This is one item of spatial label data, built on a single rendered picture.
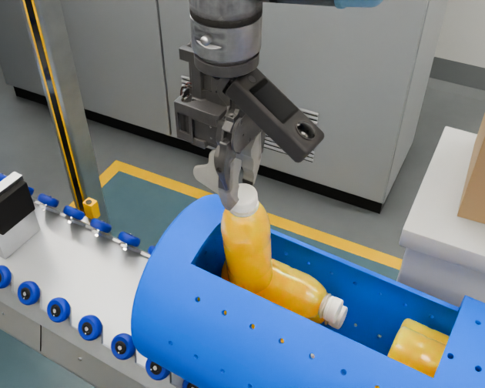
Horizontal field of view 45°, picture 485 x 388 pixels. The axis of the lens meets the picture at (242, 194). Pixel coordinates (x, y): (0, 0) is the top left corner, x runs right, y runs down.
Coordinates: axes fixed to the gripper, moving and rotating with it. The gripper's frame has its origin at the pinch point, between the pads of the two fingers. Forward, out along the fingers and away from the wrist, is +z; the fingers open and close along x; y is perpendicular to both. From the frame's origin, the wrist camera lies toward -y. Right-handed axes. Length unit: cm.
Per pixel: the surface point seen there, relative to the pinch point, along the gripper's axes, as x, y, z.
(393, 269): -117, -3, 131
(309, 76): -138, 50, 68
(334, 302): -5.3, -13.0, 20.1
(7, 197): 0, 52, 25
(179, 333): 12.8, 2.4, 16.9
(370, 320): -11.9, -17.7, 29.4
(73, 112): -33, 67, 30
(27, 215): -3, 53, 33
